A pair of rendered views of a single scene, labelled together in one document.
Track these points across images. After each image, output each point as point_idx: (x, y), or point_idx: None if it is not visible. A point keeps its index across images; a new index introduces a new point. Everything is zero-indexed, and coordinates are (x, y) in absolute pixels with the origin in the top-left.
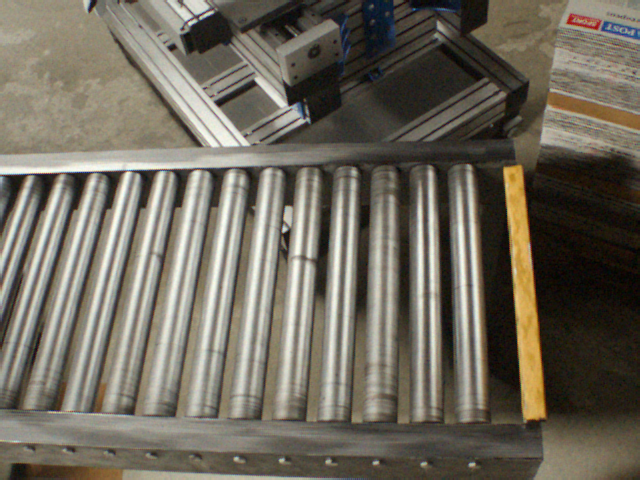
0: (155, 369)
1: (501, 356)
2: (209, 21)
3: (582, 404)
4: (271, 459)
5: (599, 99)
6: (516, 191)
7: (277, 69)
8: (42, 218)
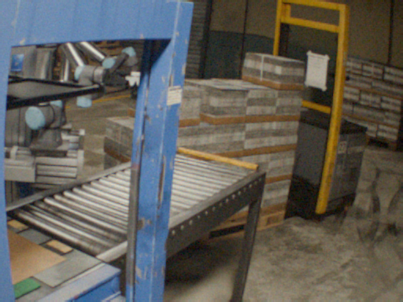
0: (192, 193)
1: (168, 278)
2: (36, 166)
3: (201, 274)
4: (237, 194)
5: None
6: (189, 149)
7: (74, 171)
8: (99, 191)
